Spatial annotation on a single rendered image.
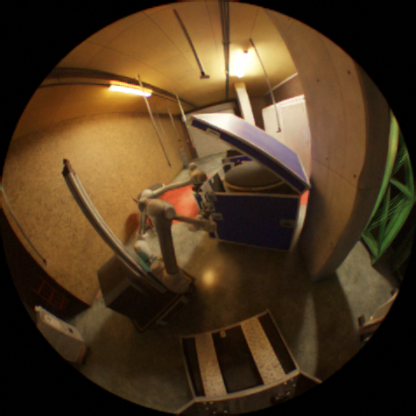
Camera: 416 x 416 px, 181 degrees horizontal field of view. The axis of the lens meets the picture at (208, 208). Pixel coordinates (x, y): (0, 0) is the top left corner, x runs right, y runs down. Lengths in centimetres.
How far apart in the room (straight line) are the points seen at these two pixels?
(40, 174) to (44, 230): 92
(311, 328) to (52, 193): 396
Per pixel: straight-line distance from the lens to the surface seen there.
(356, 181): 98
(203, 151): 885
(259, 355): 150
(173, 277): 103
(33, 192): 282
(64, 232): 280
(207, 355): 159
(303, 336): 168
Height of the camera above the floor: 158
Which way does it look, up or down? 32 degrees down
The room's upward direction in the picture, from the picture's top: 19 degrees counter-clockwise
